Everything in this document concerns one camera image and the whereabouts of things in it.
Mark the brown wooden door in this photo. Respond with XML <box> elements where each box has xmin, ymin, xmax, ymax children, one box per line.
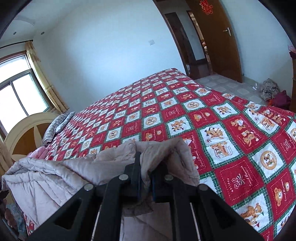
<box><xmin>185</xmin><ymin>0</ymin><xmax>243</xmax><ymax>83</ymax></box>

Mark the dark red cloth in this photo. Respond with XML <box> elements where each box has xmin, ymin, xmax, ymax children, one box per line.
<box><xmin>268</xmin><ymin>90</ymin><xmax>292</xmax><ymax>108</ymax></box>

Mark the grey pillow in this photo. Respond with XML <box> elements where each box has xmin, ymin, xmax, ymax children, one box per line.
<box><xmin>55</xmin><ymin>112</ymin><xmax>75</xmax><ymax>133</ymax></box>

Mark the cream and wood headboard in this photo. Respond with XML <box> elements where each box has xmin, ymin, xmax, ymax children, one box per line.
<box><xmin>0</xmin><ymin>112</ymin><xmax>59</xmax><ymax>167</ymax></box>

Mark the grey cloth pile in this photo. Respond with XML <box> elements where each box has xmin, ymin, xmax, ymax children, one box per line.
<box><xmin>260</xmin><ymin>78</ymin><xmax>280</xmax><ymax>100</ymax></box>

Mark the window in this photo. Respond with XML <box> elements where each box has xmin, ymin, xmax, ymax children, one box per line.
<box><xmin>0</xmin><ymin>52</ymin><xmax>50</xmax><ymax>137</ymax></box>

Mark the red paper door decoration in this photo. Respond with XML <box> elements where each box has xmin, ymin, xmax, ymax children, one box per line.
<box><xmin>200</xmin><ymin>0</ymin><xmax>215</xmax><ymax>15</ymax></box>

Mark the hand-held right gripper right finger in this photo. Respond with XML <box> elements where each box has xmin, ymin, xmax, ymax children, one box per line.
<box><xmin>150</xmin><ymin>162</ymin><xmax>265</xmax><ymax>241</ymax></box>

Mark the brown door frame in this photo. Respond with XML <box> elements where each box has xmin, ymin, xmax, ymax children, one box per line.
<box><xmin>151</xmin><ymin>0</ymin><xmax>210</xmax><ymax>78</ymax></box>

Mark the black curtain rod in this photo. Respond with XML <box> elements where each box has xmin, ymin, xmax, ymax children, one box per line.
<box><xmin>0</xmin><ymin>40</ymin><xmax>34</xmax><ymax>49</ymax></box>

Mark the dark interior door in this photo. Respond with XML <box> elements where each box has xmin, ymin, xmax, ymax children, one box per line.
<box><xmin>165</xmin><ymin>12</ymin><xmax>195</xmax><ymax>67</ymax></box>

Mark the pink folded blanket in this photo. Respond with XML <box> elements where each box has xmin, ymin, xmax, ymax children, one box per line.
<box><xmin>28</xmin><ymin>147</ymin><xmax>49</xmax><ymax>160</ymax></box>

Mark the narrow yellow curtain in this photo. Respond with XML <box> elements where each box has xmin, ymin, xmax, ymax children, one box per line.
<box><xmin>25</xmin><ymin>40</ymin><xmax>70</xmax><ymax>114</ymax></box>

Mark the red patterned bedspread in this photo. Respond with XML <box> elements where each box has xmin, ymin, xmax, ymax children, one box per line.
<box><xmin>22</xmin><ymin>68</ymin><xmax>296</xmax><ymax>241</ymax></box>

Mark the pile of colourful clothes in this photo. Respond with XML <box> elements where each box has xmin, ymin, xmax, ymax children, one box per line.
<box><xmin>0</xmin><ymin>190</ymin><xmax>26</xmax><ymax>241</ymax></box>

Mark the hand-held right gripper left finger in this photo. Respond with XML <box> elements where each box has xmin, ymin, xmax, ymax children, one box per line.
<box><xmin>28</xmin><ymin>152</ymin><xmax>142</xmax><ymax>241</ymax></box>

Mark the striped pillow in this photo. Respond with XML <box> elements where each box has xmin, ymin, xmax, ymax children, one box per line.
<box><xmin>42</xmin><ymin>113</ymin><xmax>70</xmax><ymax>145</ymax></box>

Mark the light grey quilted jacket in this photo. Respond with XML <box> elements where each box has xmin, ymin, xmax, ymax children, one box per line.
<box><xmin>1</xmin><ymin>137</ymin><xmax>200</xmax><ymax>241</ymax></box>

